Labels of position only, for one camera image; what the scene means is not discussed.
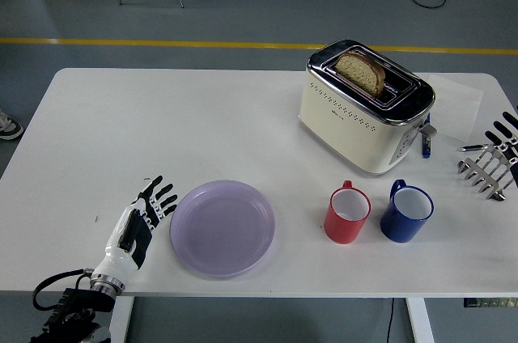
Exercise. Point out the table height control panel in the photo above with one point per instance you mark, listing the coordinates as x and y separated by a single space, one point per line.
489 302

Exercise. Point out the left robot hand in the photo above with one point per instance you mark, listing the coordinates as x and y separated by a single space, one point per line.
117 258

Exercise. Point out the blue enamel mug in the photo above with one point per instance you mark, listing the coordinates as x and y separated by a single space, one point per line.
398 229

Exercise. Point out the silver metal toast rack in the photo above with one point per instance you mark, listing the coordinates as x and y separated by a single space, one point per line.
485 177

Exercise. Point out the brown bread slice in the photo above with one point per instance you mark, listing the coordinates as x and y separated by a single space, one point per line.
360 72

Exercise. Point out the blue pen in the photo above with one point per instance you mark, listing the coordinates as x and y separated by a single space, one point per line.
425 151

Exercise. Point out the person's shoe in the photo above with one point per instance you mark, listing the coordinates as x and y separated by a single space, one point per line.
10 128

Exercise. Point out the cream and chrome toaster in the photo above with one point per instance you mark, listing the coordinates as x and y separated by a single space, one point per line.
344 128

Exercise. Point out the purple plastic plate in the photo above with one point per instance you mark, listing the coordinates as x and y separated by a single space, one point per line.
222 229

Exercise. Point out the white table leg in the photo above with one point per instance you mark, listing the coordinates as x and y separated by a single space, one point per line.
119 323
421 323

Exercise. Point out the black pen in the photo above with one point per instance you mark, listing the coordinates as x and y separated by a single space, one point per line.
473 147

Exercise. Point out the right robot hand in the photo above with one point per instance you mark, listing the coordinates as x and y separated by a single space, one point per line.
510 136

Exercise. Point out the red enamel mug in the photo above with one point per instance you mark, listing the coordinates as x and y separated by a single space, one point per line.
342 229

